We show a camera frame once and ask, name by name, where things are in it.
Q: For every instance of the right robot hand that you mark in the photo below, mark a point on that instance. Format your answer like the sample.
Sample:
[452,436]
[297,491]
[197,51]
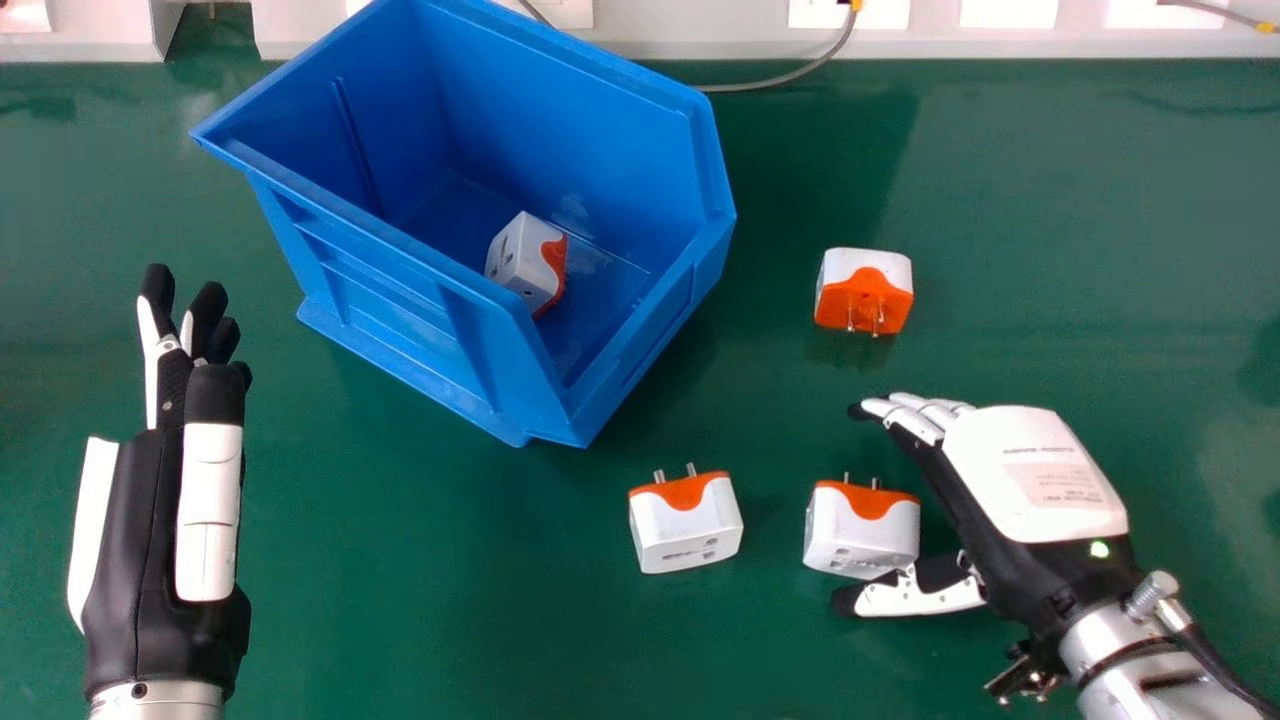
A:
[1030,480]

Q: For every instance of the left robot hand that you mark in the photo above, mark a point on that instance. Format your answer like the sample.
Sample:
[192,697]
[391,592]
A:
[150,560]

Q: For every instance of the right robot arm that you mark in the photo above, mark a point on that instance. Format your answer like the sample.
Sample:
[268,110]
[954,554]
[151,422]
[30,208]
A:
[1130,660]

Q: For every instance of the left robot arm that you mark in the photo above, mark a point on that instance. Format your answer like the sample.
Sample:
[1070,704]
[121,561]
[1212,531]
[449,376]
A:
[155,700]

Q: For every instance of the white-and-orange plug adapter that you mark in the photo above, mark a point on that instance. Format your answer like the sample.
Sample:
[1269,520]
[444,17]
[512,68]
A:
[863,290]
[527,262]
[860,525]
[685,520]

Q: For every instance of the blue plastic bin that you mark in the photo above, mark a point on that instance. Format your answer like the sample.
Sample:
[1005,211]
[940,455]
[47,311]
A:
[420,150]

